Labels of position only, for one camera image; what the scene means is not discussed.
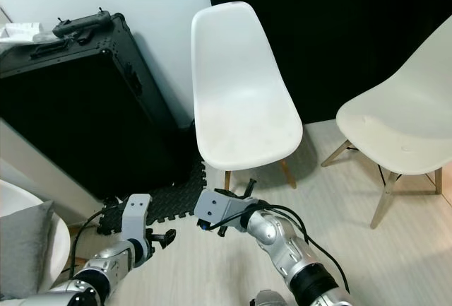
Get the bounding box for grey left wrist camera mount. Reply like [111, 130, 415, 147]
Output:
[121, 193, 153, 245]

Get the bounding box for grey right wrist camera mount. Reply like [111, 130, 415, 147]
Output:
[194, 188, 255, 233]

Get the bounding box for black foam floor mat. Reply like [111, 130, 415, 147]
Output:
[97, 161, 207, 236]

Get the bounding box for black flight case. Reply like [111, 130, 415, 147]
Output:
[0, 13, 195, 204]

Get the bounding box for white plastic packet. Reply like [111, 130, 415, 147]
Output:
[0, 22, 57, 45]

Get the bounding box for silver robot right leg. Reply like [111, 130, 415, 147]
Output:
[249, 289, 281, 306]

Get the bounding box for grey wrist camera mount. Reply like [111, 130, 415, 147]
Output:
[194, 188, 255, 233]
[121, 193, 153, 245]

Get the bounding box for grey pillow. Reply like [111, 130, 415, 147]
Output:
[0, 200, 56, 301]

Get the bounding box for white shell chair wooden legs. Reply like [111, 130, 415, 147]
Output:
[191, 1, 304, 192]
[320, 13, 452, 230]
[0, 179, 85, 303]

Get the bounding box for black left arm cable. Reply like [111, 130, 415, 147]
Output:
[73, 209, 114, 278]

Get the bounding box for black remote controller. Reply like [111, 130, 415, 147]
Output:
[53, 11, 112, 44]

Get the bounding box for black door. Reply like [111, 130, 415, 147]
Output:
[203, 0, 452, 124]

